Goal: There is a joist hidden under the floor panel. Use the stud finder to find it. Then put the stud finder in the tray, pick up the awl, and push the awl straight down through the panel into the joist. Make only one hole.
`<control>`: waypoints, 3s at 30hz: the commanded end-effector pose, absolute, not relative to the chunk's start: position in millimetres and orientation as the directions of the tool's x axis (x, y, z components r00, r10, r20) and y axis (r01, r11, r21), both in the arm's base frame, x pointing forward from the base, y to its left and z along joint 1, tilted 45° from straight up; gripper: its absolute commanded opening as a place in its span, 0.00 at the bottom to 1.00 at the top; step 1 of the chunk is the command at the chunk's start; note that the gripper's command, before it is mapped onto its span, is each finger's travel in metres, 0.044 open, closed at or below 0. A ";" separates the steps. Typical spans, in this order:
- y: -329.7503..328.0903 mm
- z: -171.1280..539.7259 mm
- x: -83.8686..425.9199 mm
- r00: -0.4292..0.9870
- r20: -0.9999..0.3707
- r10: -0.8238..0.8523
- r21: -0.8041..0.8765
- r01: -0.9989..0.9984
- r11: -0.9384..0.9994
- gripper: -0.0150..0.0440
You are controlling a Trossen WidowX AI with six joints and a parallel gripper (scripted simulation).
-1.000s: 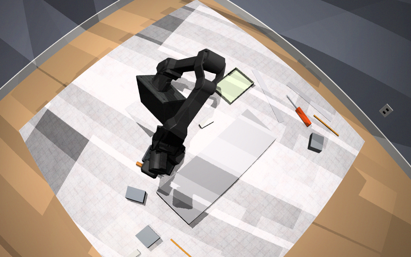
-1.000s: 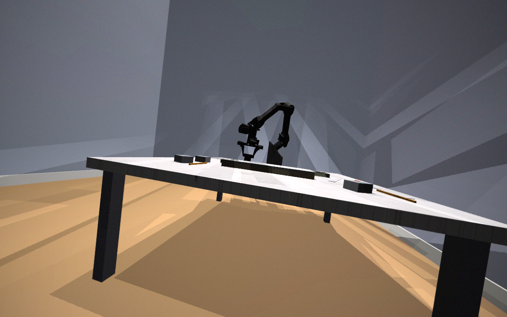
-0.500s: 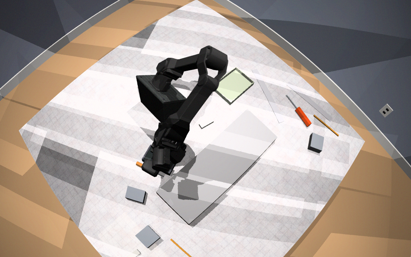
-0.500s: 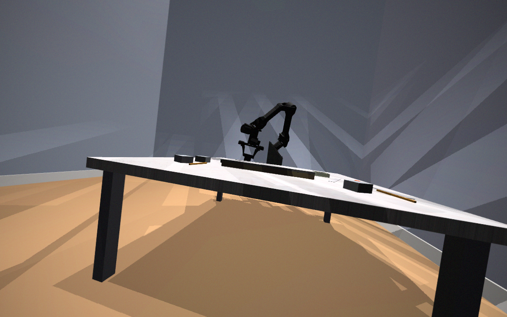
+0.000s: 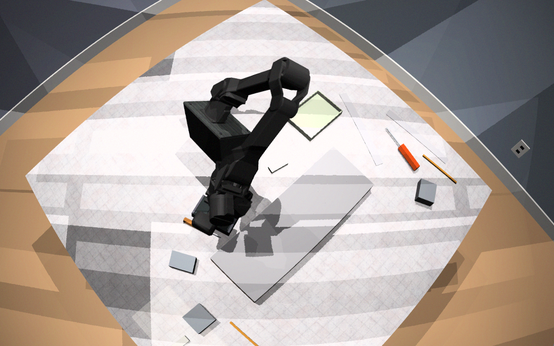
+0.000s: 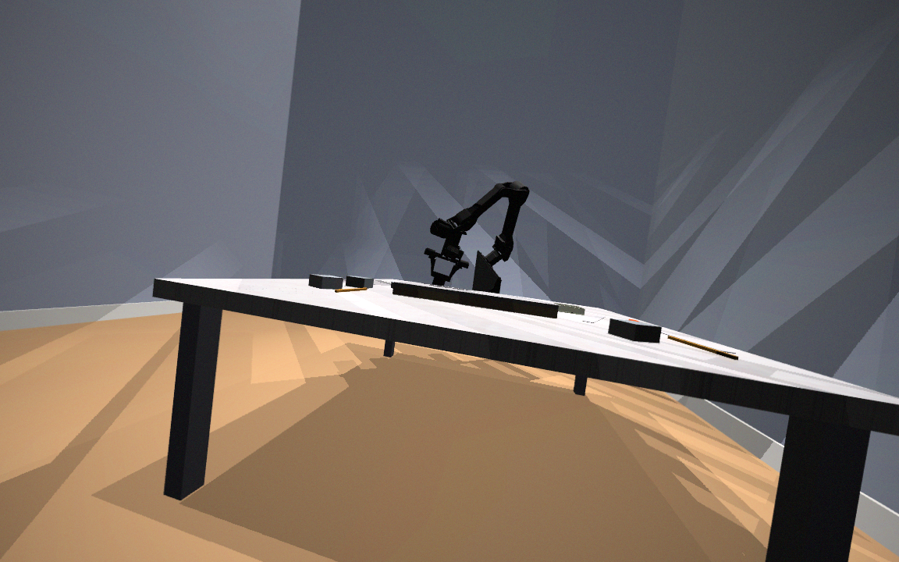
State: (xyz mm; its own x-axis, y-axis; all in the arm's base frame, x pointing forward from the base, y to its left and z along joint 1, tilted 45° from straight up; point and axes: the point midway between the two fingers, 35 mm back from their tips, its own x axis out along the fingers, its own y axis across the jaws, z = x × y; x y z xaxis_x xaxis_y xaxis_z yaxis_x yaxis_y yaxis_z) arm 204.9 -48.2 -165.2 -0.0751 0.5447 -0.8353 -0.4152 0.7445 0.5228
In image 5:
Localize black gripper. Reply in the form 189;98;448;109
191;183;242;236

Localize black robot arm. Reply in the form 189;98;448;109
200;57;311;226

